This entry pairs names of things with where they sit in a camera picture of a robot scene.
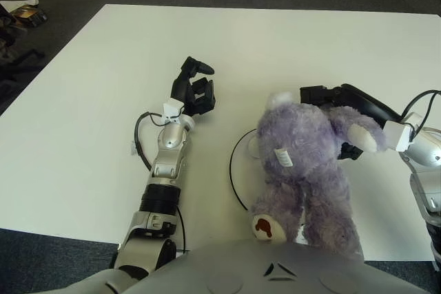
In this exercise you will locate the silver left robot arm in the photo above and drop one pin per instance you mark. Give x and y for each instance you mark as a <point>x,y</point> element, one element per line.
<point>170,156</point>

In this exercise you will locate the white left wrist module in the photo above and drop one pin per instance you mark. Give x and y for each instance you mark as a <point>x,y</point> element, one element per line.
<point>173,109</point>

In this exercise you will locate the purple plush rabbit doll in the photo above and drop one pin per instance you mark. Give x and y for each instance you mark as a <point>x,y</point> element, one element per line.
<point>299,142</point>

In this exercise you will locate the black and yellow box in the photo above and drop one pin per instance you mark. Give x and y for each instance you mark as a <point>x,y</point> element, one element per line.
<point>31,17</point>

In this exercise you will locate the black chair base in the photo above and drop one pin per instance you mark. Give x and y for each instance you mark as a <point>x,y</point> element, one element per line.
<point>24,60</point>

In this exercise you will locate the dark fabric bundle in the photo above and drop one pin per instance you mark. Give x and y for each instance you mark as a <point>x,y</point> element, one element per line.
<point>10,32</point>

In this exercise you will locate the white plate with black rim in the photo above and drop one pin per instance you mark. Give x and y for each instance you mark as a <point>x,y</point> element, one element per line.
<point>241,156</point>

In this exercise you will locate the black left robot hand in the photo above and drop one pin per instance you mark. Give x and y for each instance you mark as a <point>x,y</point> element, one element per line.
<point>186,92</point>

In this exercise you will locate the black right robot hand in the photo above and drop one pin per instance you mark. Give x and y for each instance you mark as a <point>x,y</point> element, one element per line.
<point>361,101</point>

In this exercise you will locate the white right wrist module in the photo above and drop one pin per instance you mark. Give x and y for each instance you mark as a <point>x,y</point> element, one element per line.
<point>396,135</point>

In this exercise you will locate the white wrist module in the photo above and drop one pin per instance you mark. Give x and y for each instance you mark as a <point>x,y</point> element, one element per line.
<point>173,109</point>
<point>396,135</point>

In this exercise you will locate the grey robot torso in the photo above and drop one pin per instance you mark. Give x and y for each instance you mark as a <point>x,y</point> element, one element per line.
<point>241,270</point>

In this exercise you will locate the white cloth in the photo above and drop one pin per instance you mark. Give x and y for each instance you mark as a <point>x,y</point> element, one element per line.
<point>19,3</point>

